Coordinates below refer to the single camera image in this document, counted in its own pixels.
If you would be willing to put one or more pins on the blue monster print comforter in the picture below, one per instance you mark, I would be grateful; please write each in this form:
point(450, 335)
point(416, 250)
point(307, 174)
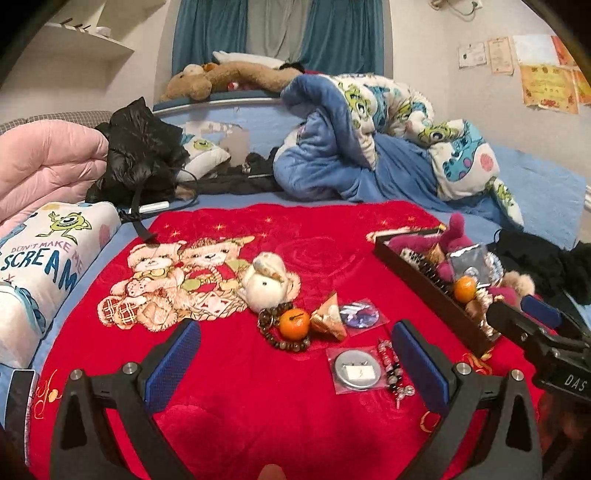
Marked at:
point(369, 138)

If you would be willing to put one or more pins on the small monster print pillow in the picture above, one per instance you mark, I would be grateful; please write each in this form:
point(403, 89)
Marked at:
point(203, 152)

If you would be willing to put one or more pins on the silver round badge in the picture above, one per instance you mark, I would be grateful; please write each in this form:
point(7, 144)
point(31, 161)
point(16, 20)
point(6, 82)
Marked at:
point(358, 371)

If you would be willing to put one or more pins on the yellow wall certificate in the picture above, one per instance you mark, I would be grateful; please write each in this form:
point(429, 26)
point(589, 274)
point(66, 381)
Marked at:
point(582, 87)

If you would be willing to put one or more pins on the beige fur pompom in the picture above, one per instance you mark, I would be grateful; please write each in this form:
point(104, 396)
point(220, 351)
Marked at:
point(517, 281)

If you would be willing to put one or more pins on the grey curtain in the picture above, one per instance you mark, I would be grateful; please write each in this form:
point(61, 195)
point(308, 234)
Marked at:
point(277, 27)

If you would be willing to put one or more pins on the magenta plush toy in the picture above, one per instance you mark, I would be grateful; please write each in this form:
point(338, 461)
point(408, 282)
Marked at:
point(455, 235)

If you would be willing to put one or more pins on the gold foil pyramid packet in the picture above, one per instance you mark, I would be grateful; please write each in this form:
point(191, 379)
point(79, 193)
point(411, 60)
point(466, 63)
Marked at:
point(434, 251)
point(328, 321)

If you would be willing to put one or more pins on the white plush toy on sill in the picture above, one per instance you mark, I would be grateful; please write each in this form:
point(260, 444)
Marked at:
point(249, 57)

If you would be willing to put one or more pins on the yellow red bordered certificate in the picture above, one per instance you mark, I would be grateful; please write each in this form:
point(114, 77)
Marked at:
point(549, 87)

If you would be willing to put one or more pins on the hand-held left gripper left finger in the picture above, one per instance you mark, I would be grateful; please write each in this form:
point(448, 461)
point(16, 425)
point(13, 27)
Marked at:
point(173, 364)

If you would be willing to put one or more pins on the black clothes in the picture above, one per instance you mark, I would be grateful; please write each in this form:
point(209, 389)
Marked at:
point(240, 180)

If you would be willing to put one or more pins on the red bear print blanket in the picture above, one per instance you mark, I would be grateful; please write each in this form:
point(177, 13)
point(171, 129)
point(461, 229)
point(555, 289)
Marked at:
point(286, 415)

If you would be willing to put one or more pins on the teal curtain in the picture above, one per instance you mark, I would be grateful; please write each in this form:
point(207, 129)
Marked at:
point(341, 32)
point(210, 32)

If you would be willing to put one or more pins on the black flat object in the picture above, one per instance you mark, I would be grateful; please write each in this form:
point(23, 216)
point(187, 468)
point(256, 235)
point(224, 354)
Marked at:
point(21, 401)

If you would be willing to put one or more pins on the pink quilt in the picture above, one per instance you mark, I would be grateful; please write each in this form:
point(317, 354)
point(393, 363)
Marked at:
point(41, 161)

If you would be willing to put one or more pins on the tangerine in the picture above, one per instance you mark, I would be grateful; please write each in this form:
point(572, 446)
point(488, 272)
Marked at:
point(294, 324)
point(465, 288)

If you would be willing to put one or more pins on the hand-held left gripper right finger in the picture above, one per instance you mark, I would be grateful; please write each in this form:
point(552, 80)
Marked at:
point(418, 364)

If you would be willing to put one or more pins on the white monster print pillow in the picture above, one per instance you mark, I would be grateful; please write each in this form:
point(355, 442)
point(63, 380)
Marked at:
point(41, 267)

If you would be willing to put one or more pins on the pale wall certificate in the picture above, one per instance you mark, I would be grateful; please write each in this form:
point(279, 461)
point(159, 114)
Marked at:
point(533, 48)

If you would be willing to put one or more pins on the grey checked cloth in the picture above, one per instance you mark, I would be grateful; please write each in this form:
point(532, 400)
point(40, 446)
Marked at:
point(55, 117)

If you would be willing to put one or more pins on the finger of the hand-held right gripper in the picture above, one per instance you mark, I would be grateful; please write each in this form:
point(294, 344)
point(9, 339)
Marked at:
point(512, 321)
point(540, 311)

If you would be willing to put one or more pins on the white wall shelf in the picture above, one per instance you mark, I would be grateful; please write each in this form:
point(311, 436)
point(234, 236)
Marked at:
point(78, 44)

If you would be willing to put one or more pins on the white wall certificate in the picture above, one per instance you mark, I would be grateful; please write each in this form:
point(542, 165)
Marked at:
point(472, 54)

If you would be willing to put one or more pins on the dark brown box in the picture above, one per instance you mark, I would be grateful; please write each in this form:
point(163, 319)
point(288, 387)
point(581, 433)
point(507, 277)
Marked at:
point(415, 272)

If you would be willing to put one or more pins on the black garment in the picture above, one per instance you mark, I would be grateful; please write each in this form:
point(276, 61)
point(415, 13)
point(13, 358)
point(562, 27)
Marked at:
point(531, 258)

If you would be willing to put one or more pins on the silver foil packet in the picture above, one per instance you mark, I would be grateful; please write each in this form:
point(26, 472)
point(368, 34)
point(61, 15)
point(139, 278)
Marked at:
point(468, 263)

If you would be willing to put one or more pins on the beige wall certificate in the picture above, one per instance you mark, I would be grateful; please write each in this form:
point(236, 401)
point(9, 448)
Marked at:
point(501, 55)

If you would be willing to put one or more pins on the white plush toy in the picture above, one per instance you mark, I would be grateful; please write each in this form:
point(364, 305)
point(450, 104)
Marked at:
point(249, 57)
point(268, 284)

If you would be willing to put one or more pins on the blue printed headboard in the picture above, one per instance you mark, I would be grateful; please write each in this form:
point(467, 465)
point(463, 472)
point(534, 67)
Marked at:
point(263, 122)

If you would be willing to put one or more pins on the white cup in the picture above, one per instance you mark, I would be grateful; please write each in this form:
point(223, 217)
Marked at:
point(101, 31)

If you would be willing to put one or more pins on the orange wall certificate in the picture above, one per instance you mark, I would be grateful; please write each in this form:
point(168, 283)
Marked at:
point(565, 50)

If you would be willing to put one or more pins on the black puffer jacket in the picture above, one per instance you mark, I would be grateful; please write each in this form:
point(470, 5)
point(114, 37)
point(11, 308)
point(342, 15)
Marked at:
point(134, 152)

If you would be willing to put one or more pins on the silver cylinder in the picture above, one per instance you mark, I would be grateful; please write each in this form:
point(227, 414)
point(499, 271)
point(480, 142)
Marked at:
point(154, 207)

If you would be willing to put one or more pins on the blue round badge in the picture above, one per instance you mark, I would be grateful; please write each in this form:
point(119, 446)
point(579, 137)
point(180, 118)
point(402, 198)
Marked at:
point(360, 315)

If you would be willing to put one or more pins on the brown plush bear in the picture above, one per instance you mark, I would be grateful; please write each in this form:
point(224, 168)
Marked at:
point(240, 74)

